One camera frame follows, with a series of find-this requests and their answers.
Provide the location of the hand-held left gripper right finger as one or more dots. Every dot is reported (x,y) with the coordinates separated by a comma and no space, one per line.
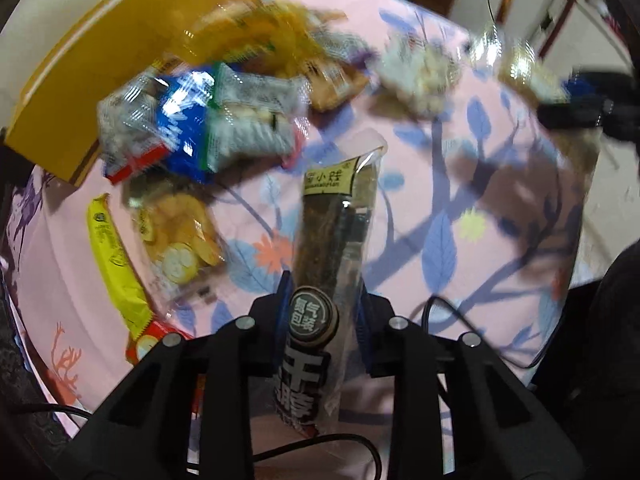
(363,320)

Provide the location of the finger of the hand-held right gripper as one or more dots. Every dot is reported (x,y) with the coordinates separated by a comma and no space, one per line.
(600,80)
(565,115)

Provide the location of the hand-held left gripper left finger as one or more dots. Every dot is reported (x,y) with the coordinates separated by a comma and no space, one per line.
(283,291)

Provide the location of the clear pale snack packet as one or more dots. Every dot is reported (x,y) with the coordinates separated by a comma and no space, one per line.
(530,70)

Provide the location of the long dark snack packet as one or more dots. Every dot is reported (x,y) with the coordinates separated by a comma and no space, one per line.
(325,220)

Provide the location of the clear round biscuit packet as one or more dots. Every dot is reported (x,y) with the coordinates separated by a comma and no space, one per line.
(175,240)

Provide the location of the pink floral tablecloth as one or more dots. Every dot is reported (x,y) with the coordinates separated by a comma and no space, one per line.
(450,185)

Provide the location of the red snack packet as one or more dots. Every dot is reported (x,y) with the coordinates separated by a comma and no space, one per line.
(142,347)

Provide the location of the clear white puff snack packet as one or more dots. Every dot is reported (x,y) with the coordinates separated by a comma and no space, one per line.
(415,75)

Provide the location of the long yellow snack packet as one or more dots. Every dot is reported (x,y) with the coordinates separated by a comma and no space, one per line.
(117,270)

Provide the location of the white green-edged snack packet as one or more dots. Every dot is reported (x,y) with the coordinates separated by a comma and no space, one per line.
(250,110)

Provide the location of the blue snack packet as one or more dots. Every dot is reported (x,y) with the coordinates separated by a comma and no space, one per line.
(180,125)

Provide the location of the orange brown snack packet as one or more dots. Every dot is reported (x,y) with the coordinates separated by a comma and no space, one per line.
(332,87)

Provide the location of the clear red-edged snack packet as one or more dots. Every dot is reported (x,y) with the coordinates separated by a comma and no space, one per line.
(125,130)

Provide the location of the yellow crinkled snack packet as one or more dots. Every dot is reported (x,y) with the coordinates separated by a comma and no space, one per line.
(280,30)

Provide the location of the yellow cardboard box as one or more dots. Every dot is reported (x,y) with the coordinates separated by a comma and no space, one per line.
(100,60)

